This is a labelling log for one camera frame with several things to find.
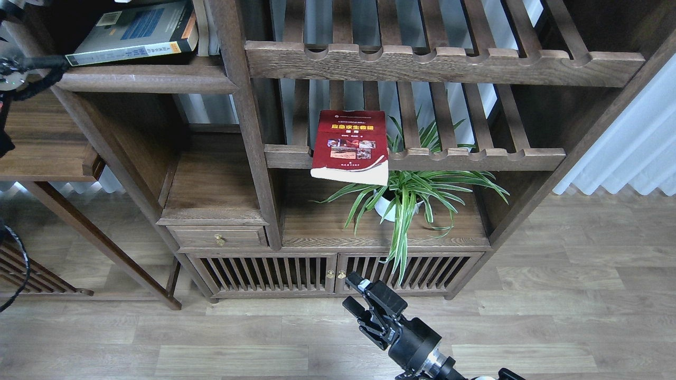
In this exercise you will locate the green grey cover book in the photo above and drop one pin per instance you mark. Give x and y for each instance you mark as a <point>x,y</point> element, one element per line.
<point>139,32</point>

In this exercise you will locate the wooden side table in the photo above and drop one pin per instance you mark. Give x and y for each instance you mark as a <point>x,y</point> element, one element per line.
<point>48,148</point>

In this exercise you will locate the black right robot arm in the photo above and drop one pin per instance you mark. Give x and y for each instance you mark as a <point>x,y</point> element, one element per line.
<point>447,371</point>

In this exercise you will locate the white plant pot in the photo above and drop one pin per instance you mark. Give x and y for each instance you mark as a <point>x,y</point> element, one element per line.
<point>386,208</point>

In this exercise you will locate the large wooden bookshelf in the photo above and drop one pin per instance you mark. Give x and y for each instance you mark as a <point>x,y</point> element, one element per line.
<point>222,145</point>

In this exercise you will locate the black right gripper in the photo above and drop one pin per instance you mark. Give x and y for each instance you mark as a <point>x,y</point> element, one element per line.
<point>412,344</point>

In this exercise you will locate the green spider plant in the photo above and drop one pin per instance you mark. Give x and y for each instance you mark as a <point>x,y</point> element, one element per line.
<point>430,185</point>

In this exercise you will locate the white curtain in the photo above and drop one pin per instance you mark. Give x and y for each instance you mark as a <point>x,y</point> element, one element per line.
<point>638,149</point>

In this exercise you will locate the brass drawer knob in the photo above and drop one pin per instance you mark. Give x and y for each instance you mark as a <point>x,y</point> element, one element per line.
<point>219,240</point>

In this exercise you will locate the red cover book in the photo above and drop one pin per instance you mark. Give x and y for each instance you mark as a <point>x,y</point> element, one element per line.
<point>351,146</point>

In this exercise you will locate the beige upright book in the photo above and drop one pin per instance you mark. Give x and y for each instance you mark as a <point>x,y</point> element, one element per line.
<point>202,49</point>

